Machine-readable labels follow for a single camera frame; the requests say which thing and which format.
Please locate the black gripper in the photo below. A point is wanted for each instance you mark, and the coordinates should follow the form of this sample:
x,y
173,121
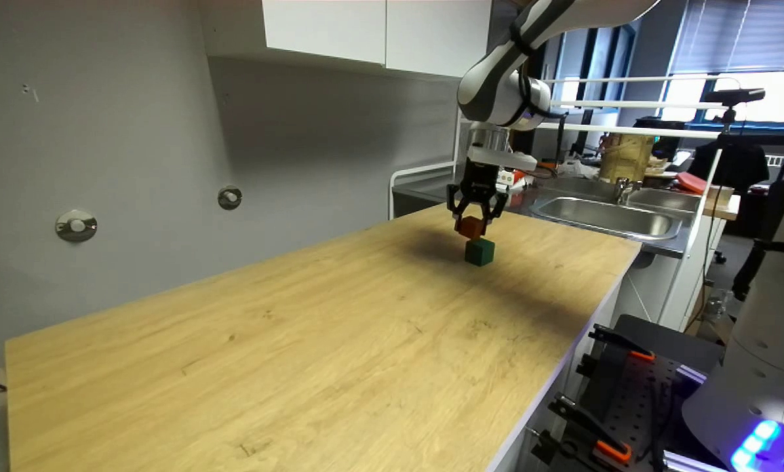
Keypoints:
x,y
480,173

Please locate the orange block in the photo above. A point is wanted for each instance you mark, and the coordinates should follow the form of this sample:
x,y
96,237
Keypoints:
x,y
469,229

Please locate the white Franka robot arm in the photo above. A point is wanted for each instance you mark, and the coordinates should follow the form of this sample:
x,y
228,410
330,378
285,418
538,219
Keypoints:
x,y
505,83

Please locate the green block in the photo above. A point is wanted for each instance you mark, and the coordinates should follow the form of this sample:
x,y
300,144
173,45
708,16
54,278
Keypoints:
x,y
477,252

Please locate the stainless steel sink unit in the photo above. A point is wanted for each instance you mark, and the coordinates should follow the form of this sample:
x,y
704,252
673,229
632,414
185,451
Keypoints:
x,y
603,212

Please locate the black bar clamp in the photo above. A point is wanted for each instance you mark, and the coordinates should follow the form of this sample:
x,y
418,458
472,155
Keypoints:
x,y
623,341
582,430

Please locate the black office chair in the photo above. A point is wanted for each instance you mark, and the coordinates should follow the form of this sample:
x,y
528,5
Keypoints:
x,y
740,165

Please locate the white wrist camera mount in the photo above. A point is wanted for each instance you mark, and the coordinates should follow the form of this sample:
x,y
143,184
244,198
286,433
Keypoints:
x,y
502,157

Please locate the white wall cabinet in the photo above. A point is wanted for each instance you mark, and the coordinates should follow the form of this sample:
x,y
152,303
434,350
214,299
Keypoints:
x,y
378,31

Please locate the round metal wall fitting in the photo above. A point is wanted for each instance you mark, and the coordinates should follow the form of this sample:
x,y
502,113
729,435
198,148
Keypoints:
x,y
228,198
76,227

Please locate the black camera on tripod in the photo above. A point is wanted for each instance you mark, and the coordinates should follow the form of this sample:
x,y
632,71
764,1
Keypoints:
x,y
729,109

